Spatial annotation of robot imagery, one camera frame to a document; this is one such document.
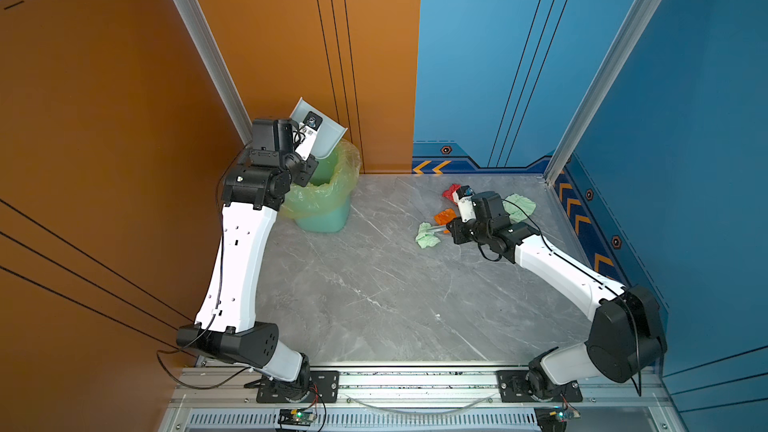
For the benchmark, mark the red paper scrap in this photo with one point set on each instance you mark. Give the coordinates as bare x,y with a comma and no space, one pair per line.
451,193

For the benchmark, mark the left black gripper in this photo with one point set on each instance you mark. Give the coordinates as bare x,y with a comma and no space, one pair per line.
307,169

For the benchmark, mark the light green paper scrap far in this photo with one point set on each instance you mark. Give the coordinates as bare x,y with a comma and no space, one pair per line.
518,207

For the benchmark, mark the orange paper scrap centre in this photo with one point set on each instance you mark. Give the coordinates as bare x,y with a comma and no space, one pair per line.
445,217

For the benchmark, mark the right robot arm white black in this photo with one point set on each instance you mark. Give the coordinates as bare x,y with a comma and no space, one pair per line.
626,331

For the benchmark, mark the green trash bin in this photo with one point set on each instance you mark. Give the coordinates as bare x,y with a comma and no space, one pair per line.
329,223

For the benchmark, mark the grey-blue dustpan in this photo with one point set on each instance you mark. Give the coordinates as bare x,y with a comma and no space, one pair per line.
330,133

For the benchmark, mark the left circuit board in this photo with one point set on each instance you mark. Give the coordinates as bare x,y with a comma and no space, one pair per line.
297,420

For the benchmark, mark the aluminium corner post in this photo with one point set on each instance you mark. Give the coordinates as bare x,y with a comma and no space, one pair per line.
631,30
209,52

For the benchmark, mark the light green paper scrap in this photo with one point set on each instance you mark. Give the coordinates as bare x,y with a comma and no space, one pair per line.
518,207
426,240

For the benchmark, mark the right circuit board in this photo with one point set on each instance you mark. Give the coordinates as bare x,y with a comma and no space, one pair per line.
555,419

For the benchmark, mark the yellow plastic bin liner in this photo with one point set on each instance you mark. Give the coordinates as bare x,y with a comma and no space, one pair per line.
331,184

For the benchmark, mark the aluminium mounting rail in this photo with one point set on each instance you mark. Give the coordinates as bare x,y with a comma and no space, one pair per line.
460,396

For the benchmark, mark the light green paper scrap near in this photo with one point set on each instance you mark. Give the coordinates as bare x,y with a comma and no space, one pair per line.
426,240

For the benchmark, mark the right aluminium corner post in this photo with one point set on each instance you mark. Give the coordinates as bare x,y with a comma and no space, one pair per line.
631,30

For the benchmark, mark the left aluminium corner post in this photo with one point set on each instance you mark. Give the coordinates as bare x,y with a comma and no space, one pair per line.
209,52

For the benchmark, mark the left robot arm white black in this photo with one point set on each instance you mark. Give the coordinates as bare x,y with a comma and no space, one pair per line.
253,190

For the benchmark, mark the circuit board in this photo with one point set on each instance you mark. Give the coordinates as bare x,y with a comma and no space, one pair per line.
555,419
297,420

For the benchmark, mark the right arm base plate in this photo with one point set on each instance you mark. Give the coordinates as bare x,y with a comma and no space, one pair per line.
526,386

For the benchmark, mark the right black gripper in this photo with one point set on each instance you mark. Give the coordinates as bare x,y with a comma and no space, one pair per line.
456,233

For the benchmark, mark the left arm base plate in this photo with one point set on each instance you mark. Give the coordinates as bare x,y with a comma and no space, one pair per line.
303,390

